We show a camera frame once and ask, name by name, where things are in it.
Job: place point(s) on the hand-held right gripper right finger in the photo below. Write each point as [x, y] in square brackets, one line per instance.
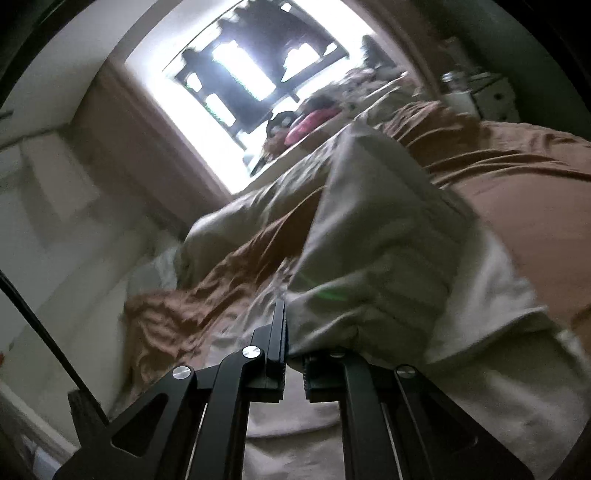
[318, 378]

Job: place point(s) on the dark green curtain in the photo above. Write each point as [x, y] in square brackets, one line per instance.
[517, 50]

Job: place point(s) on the grey beige pillow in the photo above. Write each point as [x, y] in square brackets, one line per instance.
[221, 230]

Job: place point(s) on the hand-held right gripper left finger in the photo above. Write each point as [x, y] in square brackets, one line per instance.
[277, 350]

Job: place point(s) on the pile of clothes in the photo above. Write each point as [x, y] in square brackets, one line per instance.
[360, 83]

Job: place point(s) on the pink cloth item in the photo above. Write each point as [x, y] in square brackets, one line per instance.
[302, 129]

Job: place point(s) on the beige large garment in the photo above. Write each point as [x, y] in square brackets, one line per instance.
[383, 258]

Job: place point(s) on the bright window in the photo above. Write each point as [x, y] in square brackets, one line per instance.
[240, 60]

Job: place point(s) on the dark hanging clothes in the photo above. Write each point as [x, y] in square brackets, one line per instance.
[258, 27]

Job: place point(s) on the brown bed sheet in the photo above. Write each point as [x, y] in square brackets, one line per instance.
[531, 194]

